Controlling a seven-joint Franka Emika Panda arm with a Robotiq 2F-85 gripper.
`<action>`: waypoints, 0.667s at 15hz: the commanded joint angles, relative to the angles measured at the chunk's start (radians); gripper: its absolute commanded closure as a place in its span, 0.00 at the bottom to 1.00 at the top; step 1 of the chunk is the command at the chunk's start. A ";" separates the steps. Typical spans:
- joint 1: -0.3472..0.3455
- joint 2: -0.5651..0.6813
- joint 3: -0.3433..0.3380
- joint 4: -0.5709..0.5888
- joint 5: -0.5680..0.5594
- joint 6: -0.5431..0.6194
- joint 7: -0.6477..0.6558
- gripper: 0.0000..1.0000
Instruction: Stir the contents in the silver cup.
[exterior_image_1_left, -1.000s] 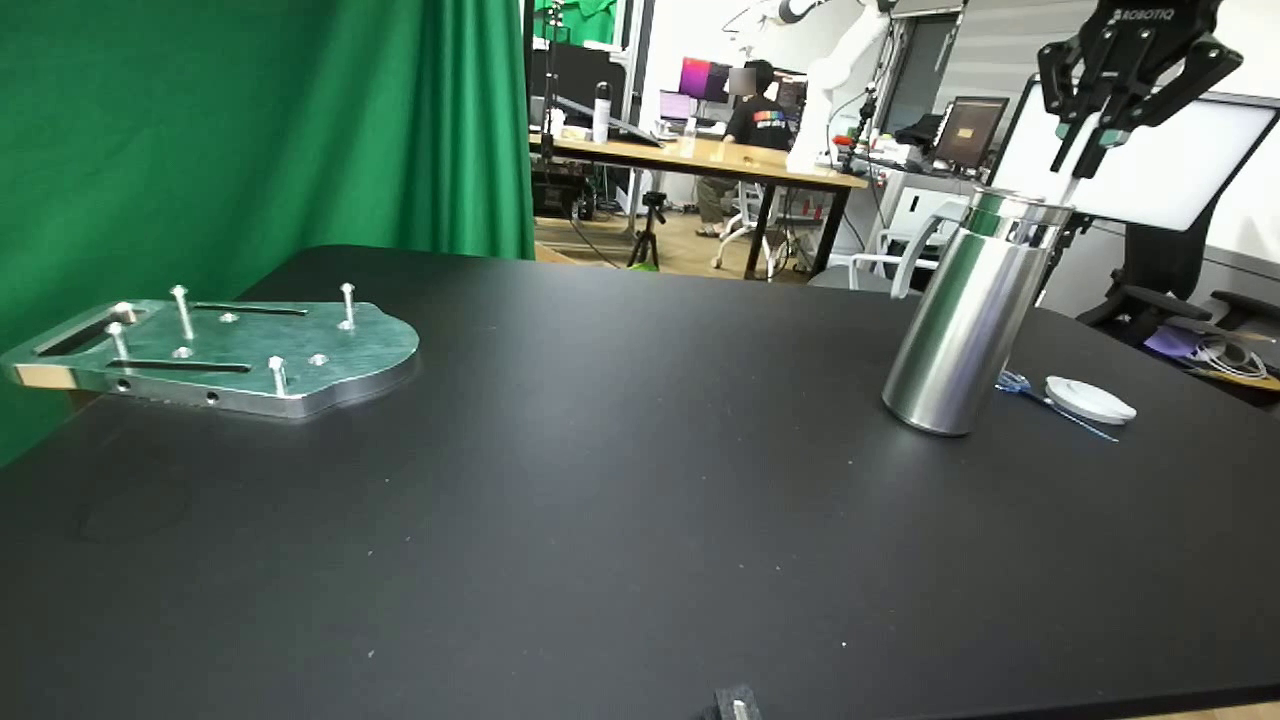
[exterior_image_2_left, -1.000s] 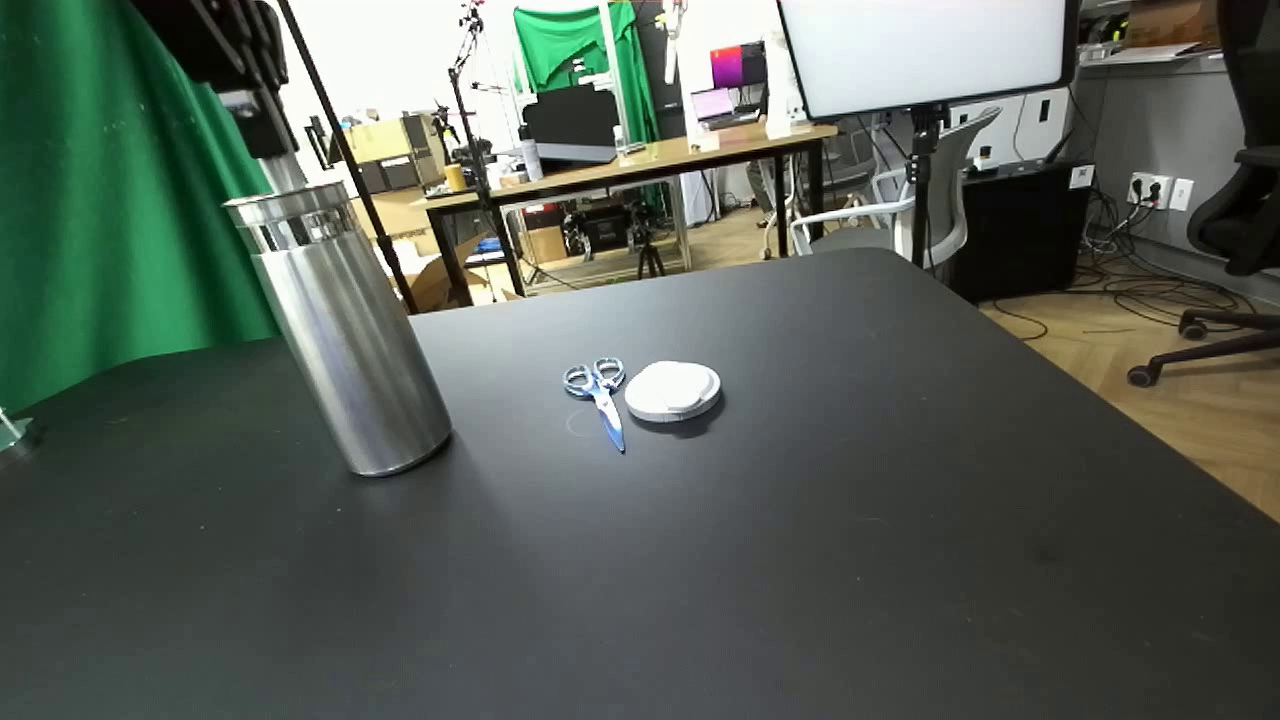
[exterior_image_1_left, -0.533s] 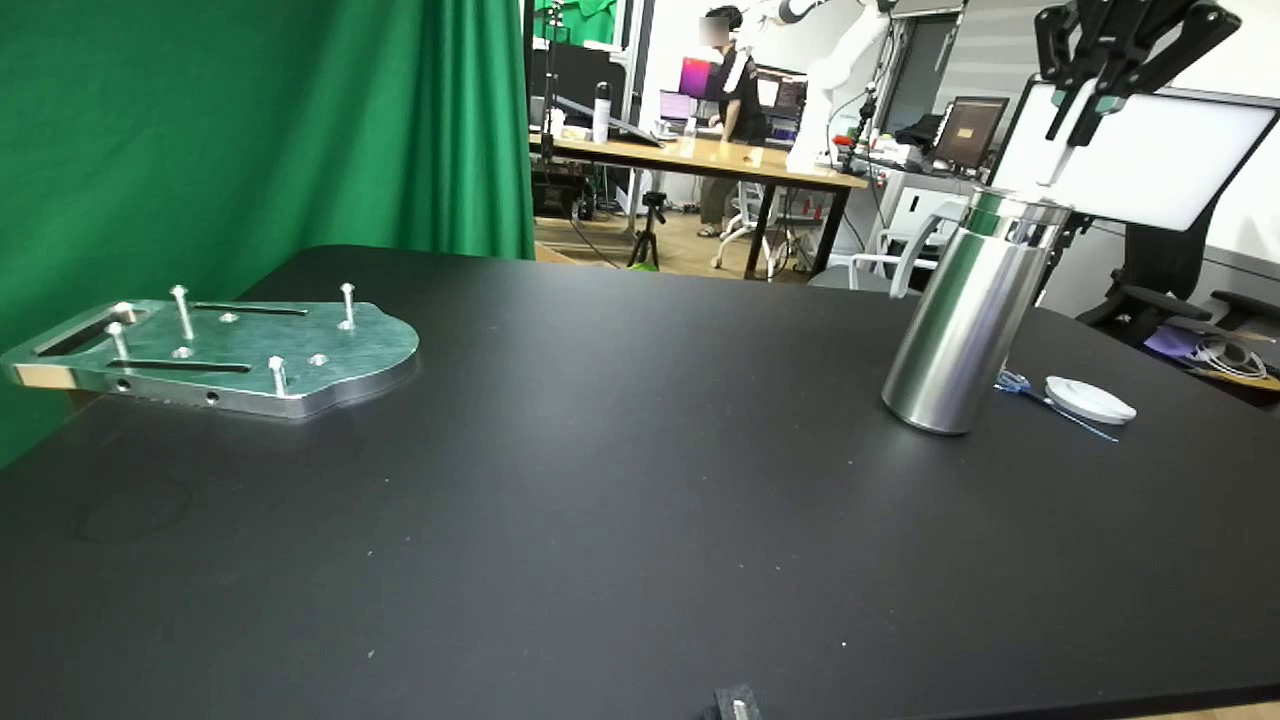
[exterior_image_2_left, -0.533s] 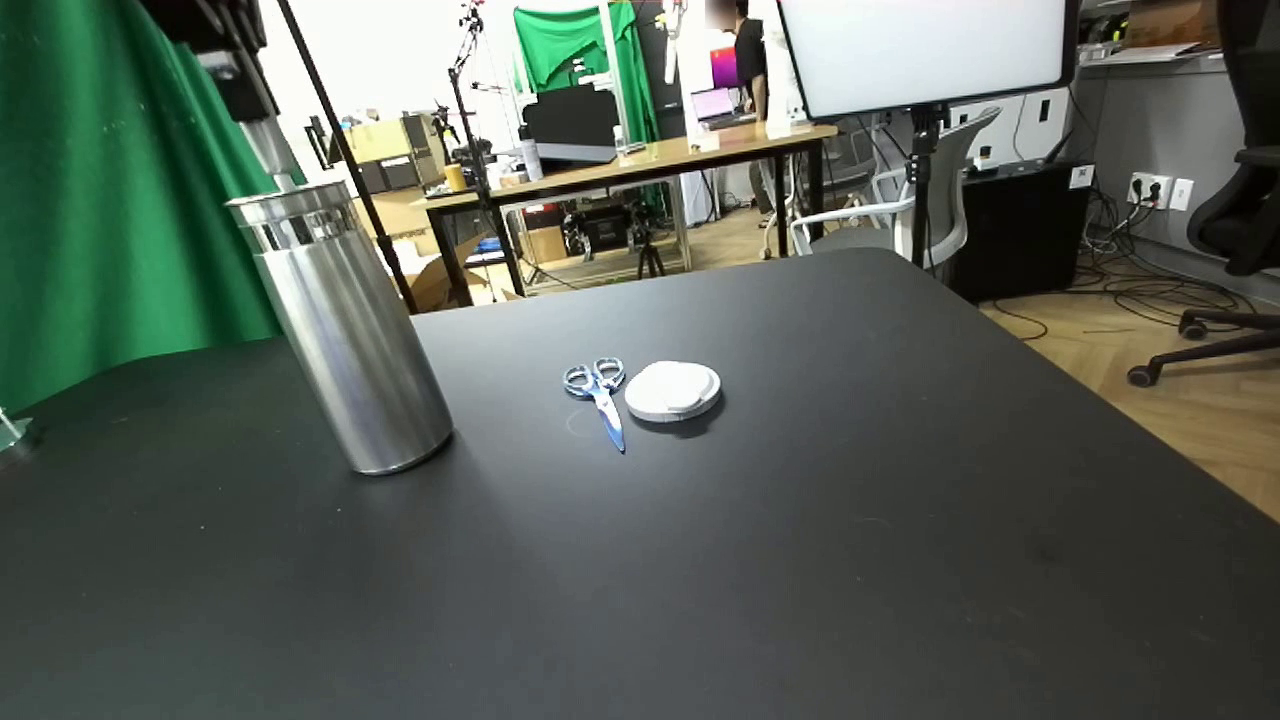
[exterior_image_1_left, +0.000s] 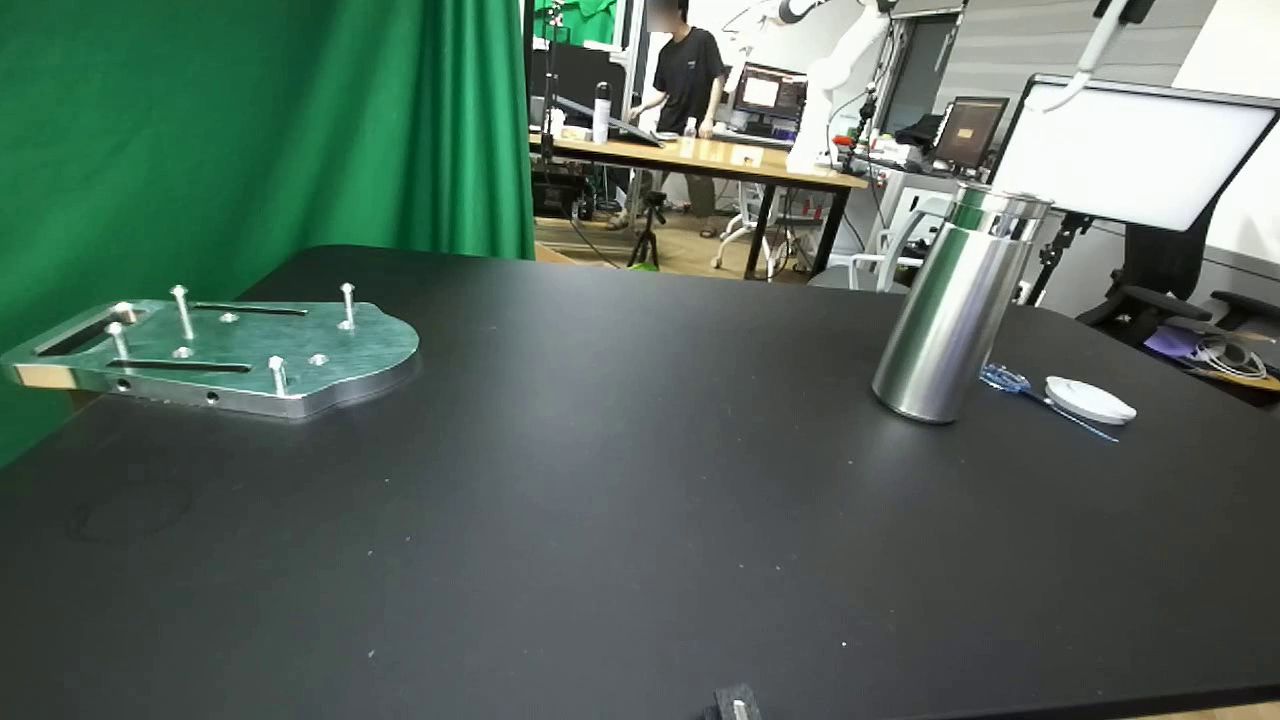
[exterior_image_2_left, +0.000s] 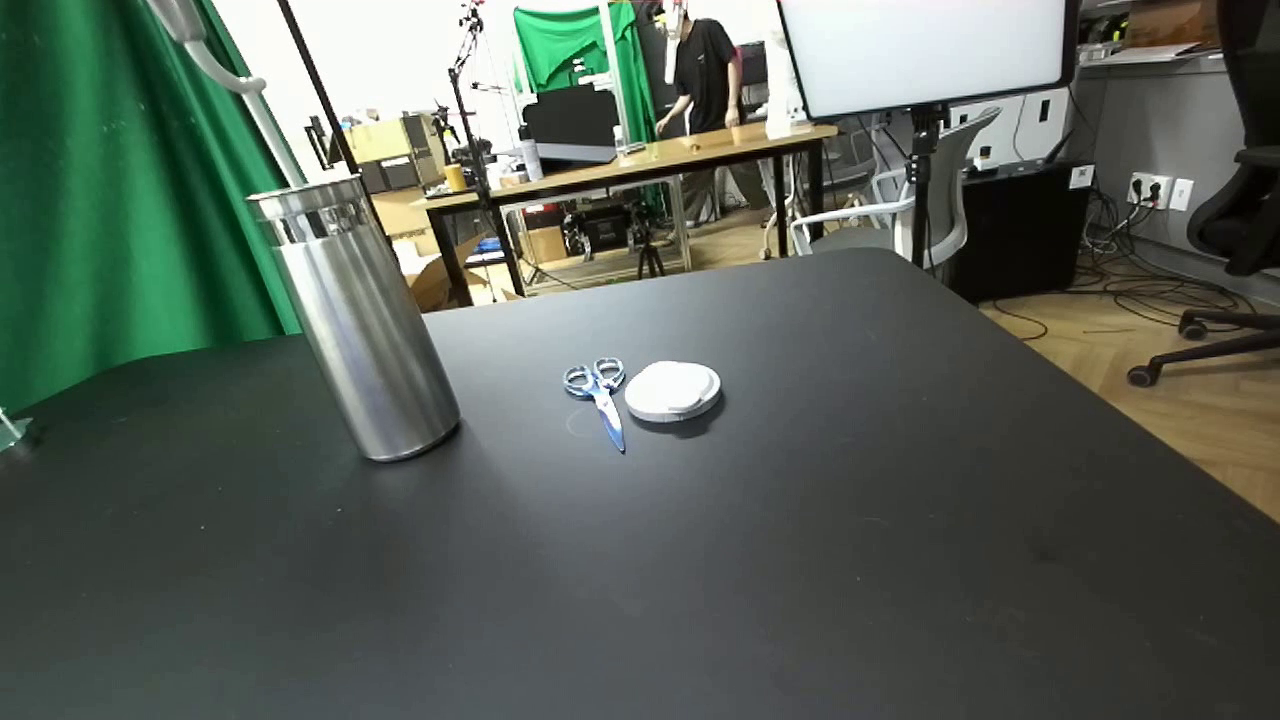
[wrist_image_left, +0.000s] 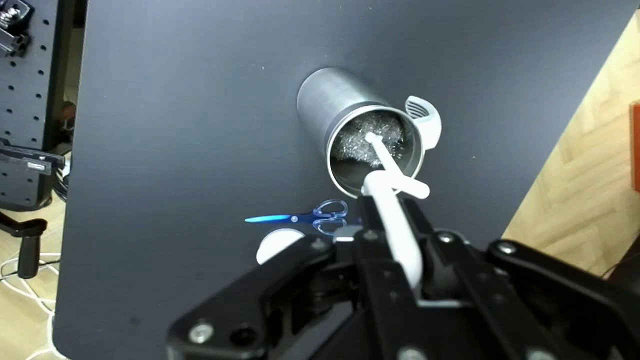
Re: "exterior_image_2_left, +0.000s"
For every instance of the tall silver metal cup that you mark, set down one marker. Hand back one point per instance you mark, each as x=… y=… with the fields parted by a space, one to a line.
x=374 y=332

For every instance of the white round flat disc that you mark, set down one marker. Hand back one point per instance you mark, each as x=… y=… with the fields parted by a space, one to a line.
x=675 y=393

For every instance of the small black tripod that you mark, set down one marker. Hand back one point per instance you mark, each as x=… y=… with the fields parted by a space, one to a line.
x=649 y=249

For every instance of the wooden desk with black legs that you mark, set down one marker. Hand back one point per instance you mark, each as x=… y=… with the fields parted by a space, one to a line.
x=694 y=155

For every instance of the black monitor on desk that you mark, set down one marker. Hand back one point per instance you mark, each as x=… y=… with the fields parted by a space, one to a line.
x=568 y=121

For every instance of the person in black shirt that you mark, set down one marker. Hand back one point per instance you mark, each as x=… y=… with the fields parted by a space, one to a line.
x=707 y=65

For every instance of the black light stand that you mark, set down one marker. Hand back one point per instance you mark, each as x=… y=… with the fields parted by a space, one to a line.
x=471 y=92

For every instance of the green cloth hanging far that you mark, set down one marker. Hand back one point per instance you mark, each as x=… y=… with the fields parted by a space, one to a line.
x=574 y=47

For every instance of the brown cardboard box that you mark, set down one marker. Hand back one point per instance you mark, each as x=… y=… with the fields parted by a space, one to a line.
x=380 y=141

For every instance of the grey chair beside stand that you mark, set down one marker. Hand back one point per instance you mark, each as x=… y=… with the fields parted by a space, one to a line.
x=962 y=186

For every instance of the black box cabinet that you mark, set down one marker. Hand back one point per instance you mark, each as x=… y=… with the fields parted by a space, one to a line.
x=1023 y=232

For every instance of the thin black slanted pole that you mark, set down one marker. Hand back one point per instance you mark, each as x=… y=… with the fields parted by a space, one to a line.
x=321 y=107

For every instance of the large white screen board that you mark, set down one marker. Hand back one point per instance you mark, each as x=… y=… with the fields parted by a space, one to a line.
x=922 y=54

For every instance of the green curtain backdrop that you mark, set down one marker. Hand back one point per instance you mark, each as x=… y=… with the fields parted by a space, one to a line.
x=106 y=226

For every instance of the black office chair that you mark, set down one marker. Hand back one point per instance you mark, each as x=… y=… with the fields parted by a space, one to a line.
x=1241 y=214

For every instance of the black screen stand post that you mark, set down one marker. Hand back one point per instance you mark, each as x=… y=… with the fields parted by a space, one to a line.
x=922 y=186

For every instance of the white wall outlets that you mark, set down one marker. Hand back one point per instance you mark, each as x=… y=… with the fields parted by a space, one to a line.
x=1162 y=188

